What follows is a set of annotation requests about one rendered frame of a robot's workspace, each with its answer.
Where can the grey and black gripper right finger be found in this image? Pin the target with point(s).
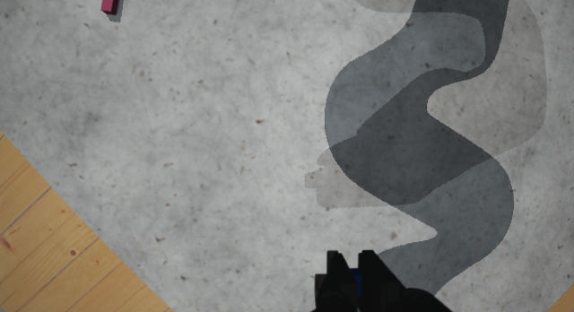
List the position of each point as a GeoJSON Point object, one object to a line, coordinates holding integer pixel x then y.
{"type": "Point", "coordinates": [381, 290]}

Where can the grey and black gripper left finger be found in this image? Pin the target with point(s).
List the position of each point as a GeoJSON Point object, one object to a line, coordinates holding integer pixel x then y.
{"type": "Point", "coordinates": [339, 289]}

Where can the pink rod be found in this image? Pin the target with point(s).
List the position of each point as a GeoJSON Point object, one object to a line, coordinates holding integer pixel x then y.
{"type": "Point", "coordinates": [109, 6]}

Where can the small blue cube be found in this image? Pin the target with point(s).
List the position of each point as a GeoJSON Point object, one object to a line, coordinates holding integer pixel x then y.
{"type": "Point", "coordinates": [357, 277]}

